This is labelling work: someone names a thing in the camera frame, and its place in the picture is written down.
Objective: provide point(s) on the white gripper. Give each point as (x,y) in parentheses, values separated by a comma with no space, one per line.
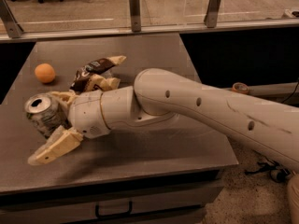
(85,112)

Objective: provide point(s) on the silver 7up soda can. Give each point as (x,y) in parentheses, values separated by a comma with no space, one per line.
(45,113)

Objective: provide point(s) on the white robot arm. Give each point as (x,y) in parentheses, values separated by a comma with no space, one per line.
(267,127)

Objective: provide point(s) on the brown cream chip bag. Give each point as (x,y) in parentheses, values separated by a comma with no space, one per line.
(96,75)

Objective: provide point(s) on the orange fruit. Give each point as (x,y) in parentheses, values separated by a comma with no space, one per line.
(45,73)

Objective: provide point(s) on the grey drawer cabinet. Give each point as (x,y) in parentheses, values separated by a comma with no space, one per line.
(173,199)

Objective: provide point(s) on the orange tape roll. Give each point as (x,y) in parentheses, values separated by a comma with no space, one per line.
(240,87)

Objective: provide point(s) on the black drawer handle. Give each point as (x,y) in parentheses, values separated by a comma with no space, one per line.
(105,211)

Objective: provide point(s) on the left metal glass bracket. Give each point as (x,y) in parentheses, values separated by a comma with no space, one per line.
(13,29)

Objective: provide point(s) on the metal glass bracket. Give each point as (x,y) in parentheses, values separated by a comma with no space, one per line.
(13,29)
(135,15)
(211,16)

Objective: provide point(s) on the middle metal glass bracket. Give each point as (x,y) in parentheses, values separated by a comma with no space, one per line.
(135,15)

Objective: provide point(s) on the right metal glass bracket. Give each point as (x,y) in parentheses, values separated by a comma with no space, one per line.
(211,16)

